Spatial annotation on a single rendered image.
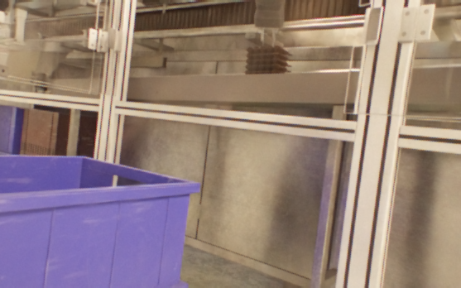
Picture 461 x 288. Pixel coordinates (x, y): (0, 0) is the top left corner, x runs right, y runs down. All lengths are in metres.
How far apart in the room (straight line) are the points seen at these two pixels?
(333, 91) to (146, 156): 0.94
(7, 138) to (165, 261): 1.36
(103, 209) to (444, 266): 0.82
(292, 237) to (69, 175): 0.67
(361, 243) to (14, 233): 0.59
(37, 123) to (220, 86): 0.96
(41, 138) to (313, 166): 1.12
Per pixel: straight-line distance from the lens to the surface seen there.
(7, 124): 2.05
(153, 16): 1.57
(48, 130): 1.75
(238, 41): 1.62
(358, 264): 0.83
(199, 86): 1.13
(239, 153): 1.33
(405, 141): 0.78
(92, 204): 0.65
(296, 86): 0.95
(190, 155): 1.47
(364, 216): 0.81
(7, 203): 0.57
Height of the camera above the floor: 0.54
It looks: 2 degrees down
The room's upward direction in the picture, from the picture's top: 7 degrees clockwise
